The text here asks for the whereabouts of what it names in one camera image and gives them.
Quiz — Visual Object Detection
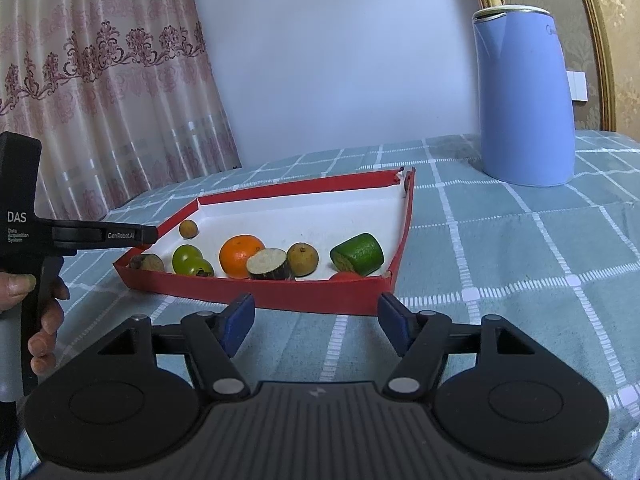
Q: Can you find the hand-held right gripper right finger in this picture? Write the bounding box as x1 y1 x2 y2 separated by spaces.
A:
376 291 548 397

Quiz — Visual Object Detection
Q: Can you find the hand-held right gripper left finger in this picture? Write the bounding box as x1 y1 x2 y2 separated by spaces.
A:
95 293 257 402

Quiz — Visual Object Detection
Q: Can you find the red cardboard tray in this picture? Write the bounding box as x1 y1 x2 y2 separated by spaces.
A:
113 166 416 317

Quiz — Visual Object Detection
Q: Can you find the orange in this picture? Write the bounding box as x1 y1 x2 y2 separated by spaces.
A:
219 234 266 280

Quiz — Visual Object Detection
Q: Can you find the plain green tomato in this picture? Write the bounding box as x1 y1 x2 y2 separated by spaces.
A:
172 244 203 276

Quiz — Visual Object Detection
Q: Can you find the large yellow-brown longan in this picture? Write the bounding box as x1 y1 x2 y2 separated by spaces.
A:
286 242 320 277

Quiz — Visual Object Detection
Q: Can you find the small dark eggplant slice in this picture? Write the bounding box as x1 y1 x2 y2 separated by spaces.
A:
128 253 165 274

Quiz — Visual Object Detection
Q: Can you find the person's left hand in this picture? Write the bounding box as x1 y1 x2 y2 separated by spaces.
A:
0 271 71 377

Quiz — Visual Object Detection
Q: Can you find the large eggplant slice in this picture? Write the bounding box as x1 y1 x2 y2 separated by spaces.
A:
246 248 293 281

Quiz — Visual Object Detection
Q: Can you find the green cucumber piece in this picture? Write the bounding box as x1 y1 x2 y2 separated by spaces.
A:
329 232 386 277

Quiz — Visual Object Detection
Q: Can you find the beige patterned curtain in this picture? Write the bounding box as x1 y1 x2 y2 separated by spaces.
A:
0 0 243 223

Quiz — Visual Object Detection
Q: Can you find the teal checked blanket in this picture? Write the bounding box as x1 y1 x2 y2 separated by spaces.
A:
0 132 640 480

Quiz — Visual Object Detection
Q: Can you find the blue electric kettle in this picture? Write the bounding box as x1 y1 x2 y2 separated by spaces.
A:
472 5 576 187

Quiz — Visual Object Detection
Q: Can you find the black cable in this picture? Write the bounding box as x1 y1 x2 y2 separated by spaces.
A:
0 400 23 466

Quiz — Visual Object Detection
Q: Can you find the white wall switch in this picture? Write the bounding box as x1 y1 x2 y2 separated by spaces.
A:
566 71 587 102

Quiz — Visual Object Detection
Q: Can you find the gold framed wall panel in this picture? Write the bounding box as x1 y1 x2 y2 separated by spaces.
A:
467 0 640 133

